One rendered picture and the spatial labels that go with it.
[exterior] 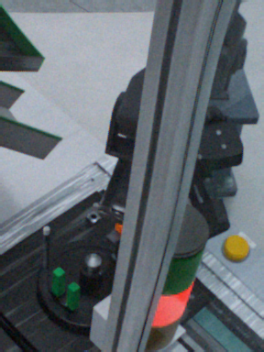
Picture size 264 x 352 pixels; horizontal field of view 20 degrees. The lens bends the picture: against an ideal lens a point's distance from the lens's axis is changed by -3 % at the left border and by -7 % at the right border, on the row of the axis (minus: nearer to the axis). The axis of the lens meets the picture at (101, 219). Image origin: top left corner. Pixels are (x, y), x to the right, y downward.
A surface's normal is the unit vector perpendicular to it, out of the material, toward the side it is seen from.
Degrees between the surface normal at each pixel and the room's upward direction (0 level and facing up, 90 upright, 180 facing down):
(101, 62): 0
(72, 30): 0
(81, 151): 0
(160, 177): 90
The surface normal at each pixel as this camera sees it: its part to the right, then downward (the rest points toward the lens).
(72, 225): 0.07, -0.60
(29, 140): 0.53, 0.70
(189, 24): -0.74, 0.51
